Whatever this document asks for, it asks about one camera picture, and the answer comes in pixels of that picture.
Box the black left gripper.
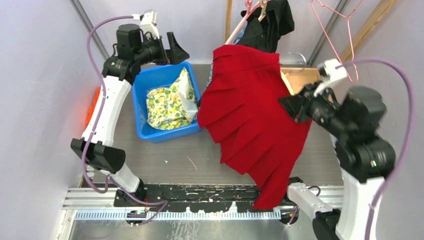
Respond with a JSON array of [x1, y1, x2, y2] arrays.
[[134, 32, 190, 67]]

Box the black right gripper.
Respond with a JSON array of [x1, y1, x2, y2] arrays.
[[278, 78, 353, 138]]

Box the lemon print skirt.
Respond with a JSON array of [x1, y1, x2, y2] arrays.
[[146, 67, 198, 131]]

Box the red pleated skirt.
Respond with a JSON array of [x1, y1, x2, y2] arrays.
[[197, 44, 311, 210]]

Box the pink wire hanger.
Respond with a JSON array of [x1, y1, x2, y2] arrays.
[[310, 0, 363, 63]]

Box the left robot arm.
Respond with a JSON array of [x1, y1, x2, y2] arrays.
[[70, 23, 190, 207]]

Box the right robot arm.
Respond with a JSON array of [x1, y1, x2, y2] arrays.
[[277, 83, 396, 240]]

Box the pink plastic hanger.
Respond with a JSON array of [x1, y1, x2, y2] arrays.
[[224, 0, 263, 45]]

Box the wooden rack base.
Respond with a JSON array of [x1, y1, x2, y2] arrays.
[[279, 66, 322, 97]]

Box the blue plastic bin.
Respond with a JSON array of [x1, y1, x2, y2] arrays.
[[132, 61, 201, 143]]

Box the blue floral garment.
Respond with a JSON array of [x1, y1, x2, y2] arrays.
[[205, 29, 245, 90]]

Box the black garment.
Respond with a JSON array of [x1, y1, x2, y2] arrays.
[[236, 0, 295, 53]]

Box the orange cloth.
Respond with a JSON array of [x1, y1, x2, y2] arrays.
[[85, 87, 101, 127]]

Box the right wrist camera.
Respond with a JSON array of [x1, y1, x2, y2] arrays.
[[313, 58, 348, 97]]

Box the wooden rack post left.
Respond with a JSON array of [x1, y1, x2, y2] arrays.
[[224, 0, 233, 41]]

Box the wooden rack post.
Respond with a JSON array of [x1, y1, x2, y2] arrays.
[[224, 0, 233, 41], [340, 0, 397, 62]]

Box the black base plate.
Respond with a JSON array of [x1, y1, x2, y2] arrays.
[[113, 183, 311, 214]]

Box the aluminium frame rail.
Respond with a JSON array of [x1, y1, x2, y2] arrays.
[[69, 0, 109, 60]]

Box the wooden rack post right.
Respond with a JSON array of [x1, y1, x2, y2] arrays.
[[340, 0, 397, 62]]

